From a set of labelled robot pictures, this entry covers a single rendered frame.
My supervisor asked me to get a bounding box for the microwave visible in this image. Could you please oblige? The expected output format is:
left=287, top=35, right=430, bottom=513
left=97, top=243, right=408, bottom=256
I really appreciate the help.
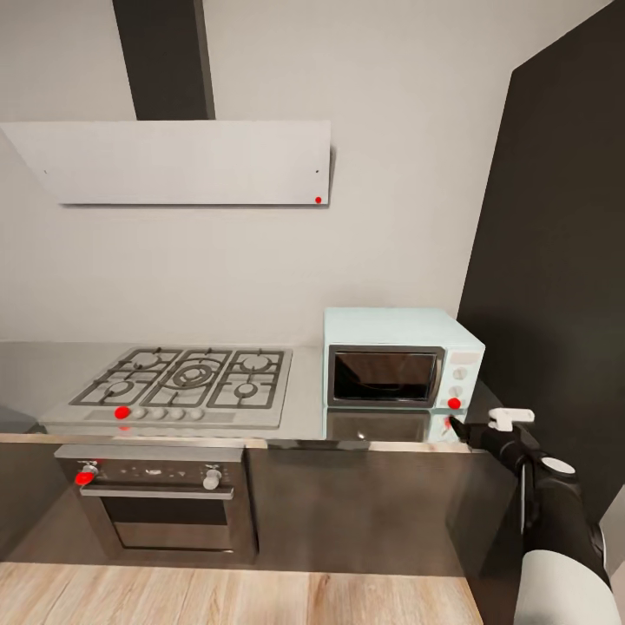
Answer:
left=323, top=307, right=485, bottom=410

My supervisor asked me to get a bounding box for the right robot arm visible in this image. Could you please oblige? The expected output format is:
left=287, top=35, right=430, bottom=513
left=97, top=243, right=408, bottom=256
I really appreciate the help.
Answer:
left=449, top=407, right=622, bottom=625

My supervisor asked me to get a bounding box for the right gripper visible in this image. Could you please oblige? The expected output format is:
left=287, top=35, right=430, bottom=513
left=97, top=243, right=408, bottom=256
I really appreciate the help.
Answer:
left=449, top=416, right=527, bottom=464

